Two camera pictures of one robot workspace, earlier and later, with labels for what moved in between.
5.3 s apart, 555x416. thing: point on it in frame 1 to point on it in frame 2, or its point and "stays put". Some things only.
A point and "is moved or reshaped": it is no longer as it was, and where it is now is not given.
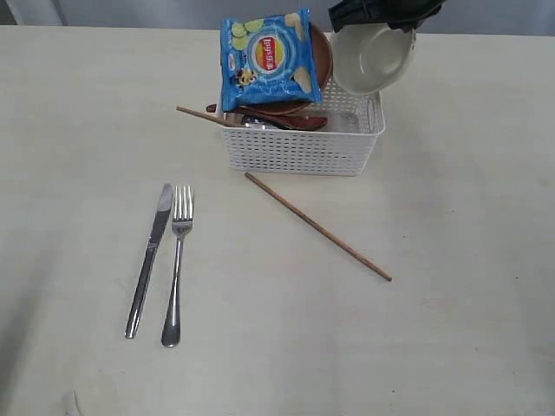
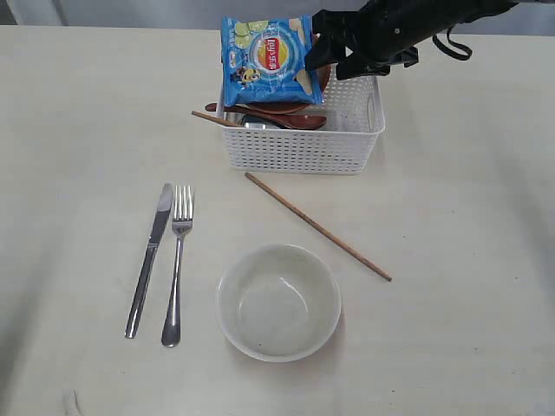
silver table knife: [164, 204] stays put
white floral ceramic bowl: [372, 58] is moved or reshaped
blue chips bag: [268, 60] stays put
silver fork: [181, 219] stays put
